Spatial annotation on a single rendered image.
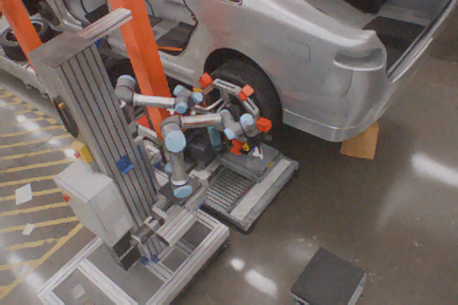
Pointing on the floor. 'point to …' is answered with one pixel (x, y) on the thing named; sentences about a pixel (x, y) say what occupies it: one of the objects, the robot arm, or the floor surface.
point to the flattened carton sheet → (361, 143)
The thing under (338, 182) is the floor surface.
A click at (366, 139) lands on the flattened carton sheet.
